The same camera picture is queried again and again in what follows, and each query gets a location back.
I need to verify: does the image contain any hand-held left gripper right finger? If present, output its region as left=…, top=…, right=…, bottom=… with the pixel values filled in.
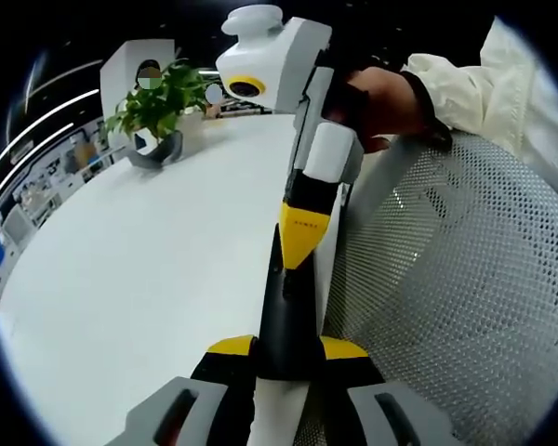
left=309, top=334, right=464, bottom=446

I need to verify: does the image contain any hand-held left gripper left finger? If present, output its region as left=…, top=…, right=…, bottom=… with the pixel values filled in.
left=106, top=334, right=259, bottom=446

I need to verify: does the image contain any person's right hand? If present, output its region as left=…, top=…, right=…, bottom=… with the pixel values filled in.
left=323, top=65, right=453, bottom=155

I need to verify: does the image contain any green potted plant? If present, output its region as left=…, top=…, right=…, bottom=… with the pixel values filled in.
left=102, top=59, right=211, bottom=171

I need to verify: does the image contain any grey mesh office chair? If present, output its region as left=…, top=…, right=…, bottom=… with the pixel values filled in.
left=306, top=124, right=558, bottom=446

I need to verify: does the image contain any white square pillar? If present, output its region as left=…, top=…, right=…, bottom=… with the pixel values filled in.
left=99, top=38, right=176, bottom=123

